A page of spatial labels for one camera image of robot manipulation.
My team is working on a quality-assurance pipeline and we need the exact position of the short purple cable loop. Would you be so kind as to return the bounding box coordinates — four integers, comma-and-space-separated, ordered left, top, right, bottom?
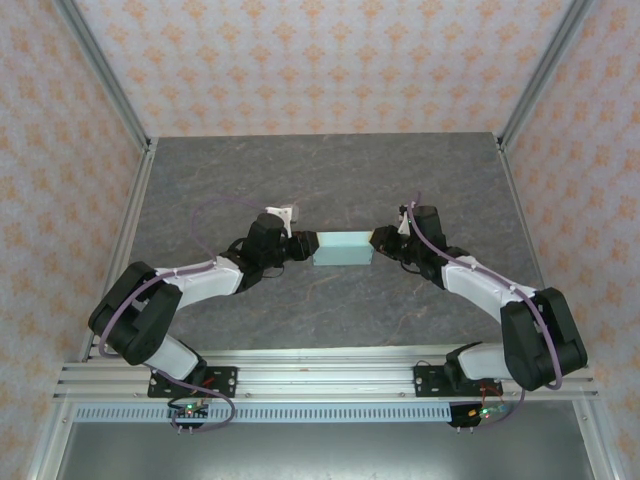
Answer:
169, 382, 237, 434
457, 360, 527, 432

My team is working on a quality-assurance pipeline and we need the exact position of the grey metal sheet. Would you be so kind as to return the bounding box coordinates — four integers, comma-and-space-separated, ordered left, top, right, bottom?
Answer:
54, 422, 601, 480

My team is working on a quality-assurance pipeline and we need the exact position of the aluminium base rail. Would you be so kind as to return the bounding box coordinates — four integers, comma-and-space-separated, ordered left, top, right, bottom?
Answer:
52, 349, 599, 401

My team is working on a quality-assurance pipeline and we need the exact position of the aluminium side rail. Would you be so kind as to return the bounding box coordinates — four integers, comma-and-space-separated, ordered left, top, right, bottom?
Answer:
497, 139, 570, 361
79, 149, 159, 361

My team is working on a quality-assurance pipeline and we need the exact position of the grey slotted cable duct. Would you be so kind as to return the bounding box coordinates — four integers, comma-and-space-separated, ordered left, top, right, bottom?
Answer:
74, 403, 454, 424

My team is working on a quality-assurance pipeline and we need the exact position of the aluminium corner post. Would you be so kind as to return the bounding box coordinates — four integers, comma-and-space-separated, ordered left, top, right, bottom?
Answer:
497, 0, 596, 151
52, 0, 154, 152

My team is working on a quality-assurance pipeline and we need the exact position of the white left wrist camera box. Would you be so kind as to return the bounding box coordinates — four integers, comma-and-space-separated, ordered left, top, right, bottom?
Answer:
263, 203, 300, 236

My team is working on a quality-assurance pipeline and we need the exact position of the small circuit board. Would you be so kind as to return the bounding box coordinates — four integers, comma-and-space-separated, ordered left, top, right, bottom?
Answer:
167, 402, 211, 421
467, 404, 509, 421

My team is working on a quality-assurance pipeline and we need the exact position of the mint green paper box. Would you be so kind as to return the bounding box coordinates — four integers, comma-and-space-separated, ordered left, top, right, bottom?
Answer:
310, 229, 375, 267

